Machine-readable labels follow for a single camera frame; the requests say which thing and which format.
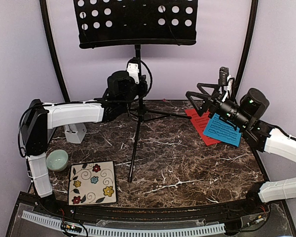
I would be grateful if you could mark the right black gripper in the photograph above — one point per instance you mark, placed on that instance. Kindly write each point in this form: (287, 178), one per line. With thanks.
(211, 101)

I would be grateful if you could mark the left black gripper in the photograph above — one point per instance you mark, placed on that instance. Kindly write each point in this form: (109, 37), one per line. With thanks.
(143, 90)

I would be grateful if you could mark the blue sheet music page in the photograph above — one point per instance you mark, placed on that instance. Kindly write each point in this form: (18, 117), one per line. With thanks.
(222, 131)

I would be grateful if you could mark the black perforated music stand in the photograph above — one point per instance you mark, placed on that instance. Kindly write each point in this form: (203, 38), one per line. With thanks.
(103, 23)

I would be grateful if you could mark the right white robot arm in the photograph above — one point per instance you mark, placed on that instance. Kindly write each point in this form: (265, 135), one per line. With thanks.
(261, 136)

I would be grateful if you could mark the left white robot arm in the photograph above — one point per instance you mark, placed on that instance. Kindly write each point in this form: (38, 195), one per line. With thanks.
(34, 129)

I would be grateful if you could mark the red sheet music page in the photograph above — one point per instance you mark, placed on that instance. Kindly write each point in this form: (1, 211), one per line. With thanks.
(200, 123)

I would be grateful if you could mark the white metronome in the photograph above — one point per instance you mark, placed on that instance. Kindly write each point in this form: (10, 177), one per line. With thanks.
(75, 133)

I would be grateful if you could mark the pale green ceramic bowl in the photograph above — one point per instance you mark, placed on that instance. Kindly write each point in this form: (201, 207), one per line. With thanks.
(57, 160)

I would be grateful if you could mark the square floral ceramic plate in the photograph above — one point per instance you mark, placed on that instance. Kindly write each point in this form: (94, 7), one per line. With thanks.
(92, 183)

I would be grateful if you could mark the small green circuit board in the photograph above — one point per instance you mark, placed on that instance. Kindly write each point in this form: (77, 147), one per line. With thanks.
(71, 228)

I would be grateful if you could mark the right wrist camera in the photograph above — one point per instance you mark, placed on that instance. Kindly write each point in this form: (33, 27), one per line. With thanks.
(223, 76)

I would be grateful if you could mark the right black frame post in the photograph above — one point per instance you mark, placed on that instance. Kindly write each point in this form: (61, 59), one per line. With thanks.
(246, 46)

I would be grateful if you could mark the black frame post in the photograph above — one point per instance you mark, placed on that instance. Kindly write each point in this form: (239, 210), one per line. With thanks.
(52, 49)
(246, 46)

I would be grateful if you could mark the left black frame post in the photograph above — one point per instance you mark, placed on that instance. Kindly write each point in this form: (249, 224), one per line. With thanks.
(52, 49)

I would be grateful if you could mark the white slotted cable duct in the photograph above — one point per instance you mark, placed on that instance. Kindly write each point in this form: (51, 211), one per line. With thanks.
(106, 228)

